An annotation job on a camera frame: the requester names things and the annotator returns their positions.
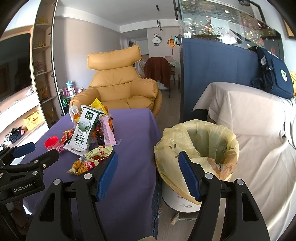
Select green white milk carton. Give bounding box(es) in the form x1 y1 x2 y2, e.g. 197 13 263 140
63 105 104 156

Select red yellow snack bag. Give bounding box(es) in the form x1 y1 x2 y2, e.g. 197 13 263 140
66 146 113 176

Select long pink wrapper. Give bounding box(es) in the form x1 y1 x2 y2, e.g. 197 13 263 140
99 115 116 146

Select orange snack bag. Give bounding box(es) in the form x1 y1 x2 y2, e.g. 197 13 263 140
91 106 116 146

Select yellow nabati wafer bag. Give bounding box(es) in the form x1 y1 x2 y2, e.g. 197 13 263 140
89 98 108 115

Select white trash bin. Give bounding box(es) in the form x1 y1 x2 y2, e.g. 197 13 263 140
162 182 201 213

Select yellow trash bag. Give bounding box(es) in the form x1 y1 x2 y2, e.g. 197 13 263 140
154 120 239 205

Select red plastic cup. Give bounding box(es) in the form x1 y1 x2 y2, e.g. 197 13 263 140
44 136 60 151

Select yellow box on shelf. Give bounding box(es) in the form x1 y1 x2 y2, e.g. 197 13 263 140
23 110 44 131

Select purple tablecloth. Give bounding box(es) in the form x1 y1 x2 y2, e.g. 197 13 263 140
21 109 160 240

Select white yellow toy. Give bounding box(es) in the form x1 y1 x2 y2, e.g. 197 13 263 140
69 105 80 123

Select toys on floor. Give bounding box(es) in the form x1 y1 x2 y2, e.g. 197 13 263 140
59 81 84 108

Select white sofa cover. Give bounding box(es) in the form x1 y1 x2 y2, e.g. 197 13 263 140
194 82 295 240

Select yellow leather armchair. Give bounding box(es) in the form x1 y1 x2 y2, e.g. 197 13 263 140
70 45 162 116

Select navy blue backpack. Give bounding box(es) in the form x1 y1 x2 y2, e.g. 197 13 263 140
249 47 294 99

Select brown draped dining chair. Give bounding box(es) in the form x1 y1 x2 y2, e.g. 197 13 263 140
144 57 171 88

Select blue cloth partition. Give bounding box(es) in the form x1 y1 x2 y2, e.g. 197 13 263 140
180 38 260 123

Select red chinese knot ornament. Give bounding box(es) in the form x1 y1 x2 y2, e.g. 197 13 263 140
167 36 177 55

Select glass fish tank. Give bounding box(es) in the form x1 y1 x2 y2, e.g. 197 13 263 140
175 1 284 59

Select wall shelf unit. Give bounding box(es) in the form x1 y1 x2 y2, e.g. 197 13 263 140
32 0 64 128

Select panda wall clock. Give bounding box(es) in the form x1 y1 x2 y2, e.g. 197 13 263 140
152 34 162 46

